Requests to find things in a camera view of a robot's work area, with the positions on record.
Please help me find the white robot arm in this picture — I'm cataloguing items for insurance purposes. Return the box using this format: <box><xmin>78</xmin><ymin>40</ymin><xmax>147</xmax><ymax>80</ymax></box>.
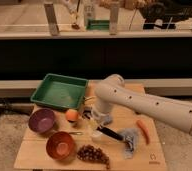
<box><xmin>92</xmin><ymin>74</ymin><xmax>192</xmax><ymax>136</ymax></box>

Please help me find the white paper cup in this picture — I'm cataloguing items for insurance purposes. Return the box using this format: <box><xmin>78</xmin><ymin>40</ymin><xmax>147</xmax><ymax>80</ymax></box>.
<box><xmin>89</xmin><ymin>129</ymin><xmax>103</xmax><ymax>141</ymax></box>

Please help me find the blue-grey cloth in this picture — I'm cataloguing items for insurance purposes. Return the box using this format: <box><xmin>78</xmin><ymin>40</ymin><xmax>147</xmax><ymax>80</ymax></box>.
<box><xmin>119</xmin><ymin>128</ymin><xmax>139</xmax><ymax>159</ymax></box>

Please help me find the metal spoon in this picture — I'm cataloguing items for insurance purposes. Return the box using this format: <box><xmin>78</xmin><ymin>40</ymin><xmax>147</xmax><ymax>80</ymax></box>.
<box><xmin>68</xmin><ymin>132</ymin><xmax>83</xmax><ymax>135</ymax></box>

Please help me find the orange fruit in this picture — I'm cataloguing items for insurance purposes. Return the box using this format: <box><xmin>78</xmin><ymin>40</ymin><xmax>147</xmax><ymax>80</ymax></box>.
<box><xmin>65</xmin><ymin>109</ymin><xmax>79</xmax><ymax>122</ymax></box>

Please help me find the bunch of dark grapes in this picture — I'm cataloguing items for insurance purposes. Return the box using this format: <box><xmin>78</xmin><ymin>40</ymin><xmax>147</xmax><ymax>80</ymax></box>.
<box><xmin>77</xmin><ymin>145</ymin><xmax>110</xmax><ymax>170</ymax></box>

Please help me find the orange carrot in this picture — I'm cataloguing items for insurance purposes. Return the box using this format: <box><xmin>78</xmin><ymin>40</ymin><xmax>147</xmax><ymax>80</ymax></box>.
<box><xmin>136</xmin><ymin>120</ymin><xmax>150</xmax><ymax>145</ymax></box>

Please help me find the orange-brown bowl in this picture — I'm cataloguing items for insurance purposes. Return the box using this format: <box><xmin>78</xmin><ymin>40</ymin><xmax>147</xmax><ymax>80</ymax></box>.
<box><xmin>46</xmin><ymin>131</ymin><xmax>76</xmax><ymax>161</ymax></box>

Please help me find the wooden board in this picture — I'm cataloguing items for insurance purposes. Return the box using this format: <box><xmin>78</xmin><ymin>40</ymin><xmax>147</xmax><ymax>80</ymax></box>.
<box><xmin>13</xmin><ymin>81</ymin><xmax>168</xmax><ymax>171</ymax></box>

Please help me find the green plastic tray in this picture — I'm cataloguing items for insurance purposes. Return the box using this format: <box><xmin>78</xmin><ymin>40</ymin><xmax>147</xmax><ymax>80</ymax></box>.
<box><xmin>30</xmin><ymin>73</ymin><xmax>88</xmax><ymax>110</ymax></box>

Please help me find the purple bowl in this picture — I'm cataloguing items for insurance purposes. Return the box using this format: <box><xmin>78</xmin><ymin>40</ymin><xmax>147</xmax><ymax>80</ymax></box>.
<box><xmin>28</xmin><ymin>108</ymin><xmax>56</xmax><ymax>134</ymax></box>

